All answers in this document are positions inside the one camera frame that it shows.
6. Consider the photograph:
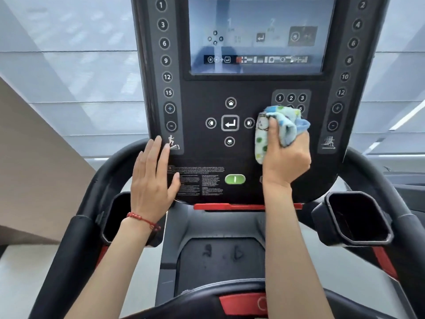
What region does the red beaded bracelet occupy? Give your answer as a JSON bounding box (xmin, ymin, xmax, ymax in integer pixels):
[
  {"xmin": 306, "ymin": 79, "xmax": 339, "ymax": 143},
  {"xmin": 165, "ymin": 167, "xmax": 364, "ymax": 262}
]
[{"xmin": 126, "ymin": 211, "xmax": 162, "ymax": 233}]

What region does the polka dot cleaning cloth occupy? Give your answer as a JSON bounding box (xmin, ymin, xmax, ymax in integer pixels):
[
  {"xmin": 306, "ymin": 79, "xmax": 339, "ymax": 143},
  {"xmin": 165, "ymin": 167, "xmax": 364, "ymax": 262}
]
[{"xmin": 254, "ymin": 105, "xmax": 311, "ymax": 165}]

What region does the person's left forearm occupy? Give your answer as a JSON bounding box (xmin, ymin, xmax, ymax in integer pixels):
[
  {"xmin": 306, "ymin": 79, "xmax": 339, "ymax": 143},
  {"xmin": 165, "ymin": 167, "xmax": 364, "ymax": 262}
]
[{"xmin": 65, "ymin": 217, "xmax": 162, "ymax": 319}]

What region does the dark grey treadmill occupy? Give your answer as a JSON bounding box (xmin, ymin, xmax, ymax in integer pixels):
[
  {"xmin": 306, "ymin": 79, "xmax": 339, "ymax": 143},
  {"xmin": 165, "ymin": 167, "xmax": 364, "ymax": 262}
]
[{"xmin": 28, "ymin": 137, "xmax": 425, "ymax": 319}]

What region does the person's left hand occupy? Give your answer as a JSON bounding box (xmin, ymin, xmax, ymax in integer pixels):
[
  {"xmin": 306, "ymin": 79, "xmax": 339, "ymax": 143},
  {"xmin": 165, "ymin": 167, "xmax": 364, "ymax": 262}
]
[{"xmin": 130, "ymin": 135, "xmax": 182, "ymax": 226}]

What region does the person's right forearm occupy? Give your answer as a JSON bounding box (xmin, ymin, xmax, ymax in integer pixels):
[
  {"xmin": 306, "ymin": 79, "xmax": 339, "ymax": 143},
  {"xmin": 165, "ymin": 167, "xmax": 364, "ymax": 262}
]
[{"xmin": 262, "ymin": 182, "xmax": 334, "ymax": 319}]

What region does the grey treadmill red label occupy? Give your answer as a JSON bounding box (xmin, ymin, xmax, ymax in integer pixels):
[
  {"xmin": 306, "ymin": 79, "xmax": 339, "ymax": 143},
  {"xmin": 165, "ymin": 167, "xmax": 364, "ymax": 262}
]
[{"xmin": 382, "ymin": 167, "xmax": 425, "ymax": 226}]

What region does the person's right hand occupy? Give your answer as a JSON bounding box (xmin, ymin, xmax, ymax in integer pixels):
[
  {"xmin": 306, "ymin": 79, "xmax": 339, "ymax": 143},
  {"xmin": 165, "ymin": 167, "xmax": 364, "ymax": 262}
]
[{"xmin": 261, "ymin": 117, "xmax": 312, "ymax": 190}]

